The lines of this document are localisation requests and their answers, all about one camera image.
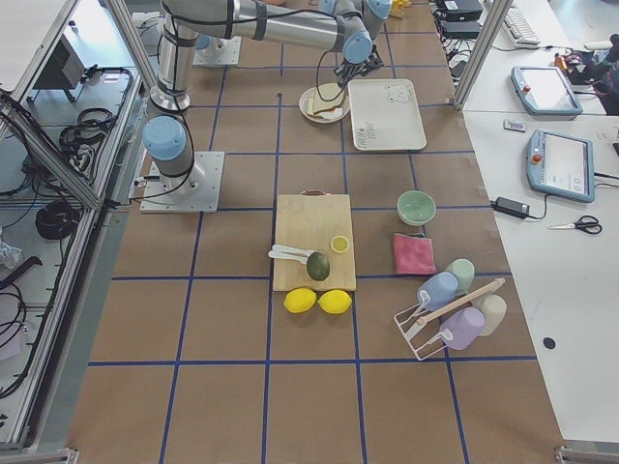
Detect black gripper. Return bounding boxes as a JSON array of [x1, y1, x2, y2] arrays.
[[334, 51, 384, 82]]

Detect bread slice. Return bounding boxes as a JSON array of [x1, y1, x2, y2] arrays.
[[307, 83, 345, 118]]

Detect cream round plate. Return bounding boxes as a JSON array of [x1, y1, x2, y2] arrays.
[[299, 83, 349, 124]]

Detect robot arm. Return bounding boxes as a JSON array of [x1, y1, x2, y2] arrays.
[[142, 1, 392, 193]]

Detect fried egg toy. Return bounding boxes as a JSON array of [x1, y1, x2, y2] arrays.
[[318, 107, 344, 121]]

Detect cream bear tray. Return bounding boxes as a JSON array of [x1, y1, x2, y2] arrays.
[[347, 78, 427, 151]]

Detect light green bowl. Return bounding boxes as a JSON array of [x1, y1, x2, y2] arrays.
[[397, 190, 436, 226]]

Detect wooden cutting board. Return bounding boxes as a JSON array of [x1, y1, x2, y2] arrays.
[[273, 193, 357, 292]]

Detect lemon slice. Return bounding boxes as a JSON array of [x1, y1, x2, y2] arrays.
[[330, 235, 350, 254]]

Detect white keyboard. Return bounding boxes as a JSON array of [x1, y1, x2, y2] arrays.
[[502, 1, 541, 49]]

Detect white plastic spoon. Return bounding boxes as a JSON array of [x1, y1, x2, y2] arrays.
[[271, 244, 314, 257]]

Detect white plastic fork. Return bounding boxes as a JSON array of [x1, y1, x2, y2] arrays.
[[268, 250, 308, 265]]

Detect pink cloth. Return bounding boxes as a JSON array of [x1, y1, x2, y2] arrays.
[[394, 233, 436, 276]]

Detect far teach pendant tablet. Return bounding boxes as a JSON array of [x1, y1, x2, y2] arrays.
[[511, 67, 583, 118]]

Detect teach pendant tablet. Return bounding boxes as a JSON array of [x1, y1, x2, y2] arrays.
[[525, 130, 595, 203], [511, 67, 583, 118]]

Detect black power adapter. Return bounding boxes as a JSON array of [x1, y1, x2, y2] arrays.
[[490, 196, 530, 219]]

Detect green cup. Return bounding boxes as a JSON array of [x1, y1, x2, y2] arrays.
[[445, 258, 475, 296]]

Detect right whole lemon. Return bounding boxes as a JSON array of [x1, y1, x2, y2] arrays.
[[317, 289, 352, 314]]

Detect whole lemon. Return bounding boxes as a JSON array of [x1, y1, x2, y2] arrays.
[[317, 289, 352, 314], [283, 288, 317, 314]]

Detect left whole lemon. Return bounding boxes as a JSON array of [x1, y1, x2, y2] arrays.
[[283, 288, 317, 314]]

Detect near teach pendant tablet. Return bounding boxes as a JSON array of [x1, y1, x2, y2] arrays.
[[525, 130, 595, 203]]

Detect blue cup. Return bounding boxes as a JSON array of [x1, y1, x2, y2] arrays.
[[417, 272, 458, 311]]

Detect cream cup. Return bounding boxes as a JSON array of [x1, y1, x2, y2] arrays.
[[473, 294, 507, 336]]

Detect purple cup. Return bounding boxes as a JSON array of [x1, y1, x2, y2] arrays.
[[439, 306, 486, 350]]

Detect scissors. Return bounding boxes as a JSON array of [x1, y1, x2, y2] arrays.
[[548, 215, 604, 236]]

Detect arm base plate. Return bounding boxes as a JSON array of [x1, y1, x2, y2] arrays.
[[192, 35, 242, 68], [139, 151, 224, 214]]

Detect white wire cup rack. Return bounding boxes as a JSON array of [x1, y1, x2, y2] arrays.
[[393, 277, 507, 362]]

